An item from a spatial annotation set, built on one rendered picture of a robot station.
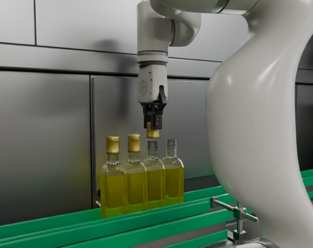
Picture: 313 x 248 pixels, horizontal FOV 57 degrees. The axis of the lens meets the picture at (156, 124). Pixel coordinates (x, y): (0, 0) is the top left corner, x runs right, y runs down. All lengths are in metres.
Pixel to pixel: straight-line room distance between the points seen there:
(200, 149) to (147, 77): 0.39
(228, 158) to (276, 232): 0.11
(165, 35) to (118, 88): 0.22
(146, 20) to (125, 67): 0.18
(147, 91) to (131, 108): 0.15
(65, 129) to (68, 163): 0.10
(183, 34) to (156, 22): 0.08
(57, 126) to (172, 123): 0.37
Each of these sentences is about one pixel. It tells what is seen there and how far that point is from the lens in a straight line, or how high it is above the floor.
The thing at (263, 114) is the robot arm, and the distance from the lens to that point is 0.31.
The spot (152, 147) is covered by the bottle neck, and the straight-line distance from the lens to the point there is 0.78.
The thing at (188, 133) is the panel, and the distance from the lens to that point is 1.00.
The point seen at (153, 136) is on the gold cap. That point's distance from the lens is 0.77.
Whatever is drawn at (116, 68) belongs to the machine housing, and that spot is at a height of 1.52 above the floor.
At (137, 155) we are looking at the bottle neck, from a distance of 0.76.
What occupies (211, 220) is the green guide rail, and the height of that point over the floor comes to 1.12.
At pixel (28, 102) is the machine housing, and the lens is 0.85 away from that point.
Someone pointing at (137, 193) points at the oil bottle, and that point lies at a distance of 0.77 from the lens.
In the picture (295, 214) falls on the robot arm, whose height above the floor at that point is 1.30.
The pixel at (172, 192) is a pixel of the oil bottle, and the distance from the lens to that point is 0.82.
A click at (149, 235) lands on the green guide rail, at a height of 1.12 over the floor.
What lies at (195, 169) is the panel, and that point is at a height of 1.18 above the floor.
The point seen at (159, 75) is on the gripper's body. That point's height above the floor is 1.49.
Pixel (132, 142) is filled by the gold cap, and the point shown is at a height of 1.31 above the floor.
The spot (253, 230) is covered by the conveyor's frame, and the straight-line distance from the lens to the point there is 1.03.
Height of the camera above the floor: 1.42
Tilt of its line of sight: 4 degrees down
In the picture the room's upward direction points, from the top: straight up
